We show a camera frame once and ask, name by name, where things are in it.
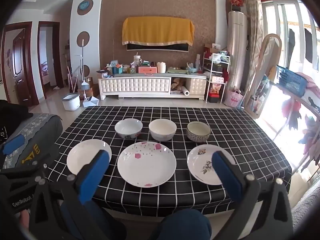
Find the blue speckled bowl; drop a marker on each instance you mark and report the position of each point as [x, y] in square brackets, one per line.
[198, 130]

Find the white tufted TV cabinet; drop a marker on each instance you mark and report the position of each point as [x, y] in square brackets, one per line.
[132, 85]

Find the black garment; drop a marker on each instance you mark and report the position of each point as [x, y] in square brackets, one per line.
[12, 115]

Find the plain white plate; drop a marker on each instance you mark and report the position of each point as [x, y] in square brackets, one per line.
[82, 155]

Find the wooden framed standing mirror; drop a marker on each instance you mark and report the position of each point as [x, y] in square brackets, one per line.
[260, 85]

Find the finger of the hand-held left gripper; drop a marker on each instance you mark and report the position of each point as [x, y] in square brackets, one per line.
[13, 144]

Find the person's left leg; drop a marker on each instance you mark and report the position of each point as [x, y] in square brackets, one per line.
[72, 217]

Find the white mop with grey head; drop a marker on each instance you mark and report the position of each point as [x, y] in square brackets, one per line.
[84, 85]

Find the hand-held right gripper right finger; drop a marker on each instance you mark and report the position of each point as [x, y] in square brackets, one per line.
[226, 175]

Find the patterned curtain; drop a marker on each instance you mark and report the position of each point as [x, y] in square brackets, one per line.
[253, 17]

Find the white metal shelf rack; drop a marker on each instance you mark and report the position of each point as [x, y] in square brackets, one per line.
[212, 68]

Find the white dustpan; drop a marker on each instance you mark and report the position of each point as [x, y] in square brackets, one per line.
[90, 102]

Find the white plate with pink flowers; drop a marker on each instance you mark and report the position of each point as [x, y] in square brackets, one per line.
[146, 165]

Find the black grid tablecloth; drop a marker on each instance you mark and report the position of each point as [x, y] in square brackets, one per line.
[155, 115]

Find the cardboard box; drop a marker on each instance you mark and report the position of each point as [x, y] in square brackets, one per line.
[93, 90]

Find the white plate with bird print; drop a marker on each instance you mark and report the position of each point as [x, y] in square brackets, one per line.
[200, 165]

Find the yellow cloth cover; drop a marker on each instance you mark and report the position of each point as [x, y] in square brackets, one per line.
[157, 30]

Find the red artificial flowers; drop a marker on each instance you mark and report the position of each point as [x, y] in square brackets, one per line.
[236, 1]

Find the brown door frame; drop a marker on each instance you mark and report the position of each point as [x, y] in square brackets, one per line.
[40, 62]

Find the red hanging cloth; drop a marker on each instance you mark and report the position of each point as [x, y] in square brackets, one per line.
[290, 107]

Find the round brown wall disc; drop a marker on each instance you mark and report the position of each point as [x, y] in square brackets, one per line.
[87, 71]
[83, 36]

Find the blue plastic basket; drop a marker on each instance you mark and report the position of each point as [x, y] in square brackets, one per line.
[291, 81]

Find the blue storage box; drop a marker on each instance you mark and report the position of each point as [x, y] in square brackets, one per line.
[117, 70]

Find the white paper roll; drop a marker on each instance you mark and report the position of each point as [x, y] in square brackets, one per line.
[185, 92]

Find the person's right leg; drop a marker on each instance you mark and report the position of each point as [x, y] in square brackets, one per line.
[185, 225]

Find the glass jar with straw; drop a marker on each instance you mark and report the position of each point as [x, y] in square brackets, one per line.
[137, 61]

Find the orange drawer box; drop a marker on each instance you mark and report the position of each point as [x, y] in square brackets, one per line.
[147, 70]

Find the plain white bowl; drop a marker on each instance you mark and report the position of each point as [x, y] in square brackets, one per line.
[162, 128]

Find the person's left hand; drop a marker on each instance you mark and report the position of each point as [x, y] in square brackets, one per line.
[23, 217]

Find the dark cloth with yellow print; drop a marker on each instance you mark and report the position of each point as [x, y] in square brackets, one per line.
[27, 156]

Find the grey patterned sofa cover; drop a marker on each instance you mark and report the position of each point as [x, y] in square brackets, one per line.
[37, 127]
[307, 212]

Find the white jar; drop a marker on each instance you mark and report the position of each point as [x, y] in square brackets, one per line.
[161, 68]

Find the black television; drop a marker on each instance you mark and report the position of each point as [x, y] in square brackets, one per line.
[175, 47]

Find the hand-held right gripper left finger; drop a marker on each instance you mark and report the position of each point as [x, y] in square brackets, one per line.
[96, 166]

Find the brown wooden door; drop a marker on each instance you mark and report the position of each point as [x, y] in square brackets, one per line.
[18, 62]

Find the white mop bucket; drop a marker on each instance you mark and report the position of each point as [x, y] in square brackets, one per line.
[71, 103]

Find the standing air conditioner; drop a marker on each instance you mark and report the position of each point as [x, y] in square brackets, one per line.
[236, 50]

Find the round wall clock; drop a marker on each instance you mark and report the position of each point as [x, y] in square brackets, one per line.
[83, 5]

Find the pink bag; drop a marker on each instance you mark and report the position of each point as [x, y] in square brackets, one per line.
[233, 100]

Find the person's leg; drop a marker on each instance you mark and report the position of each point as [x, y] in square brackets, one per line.
[185, 225]
[72, 217]

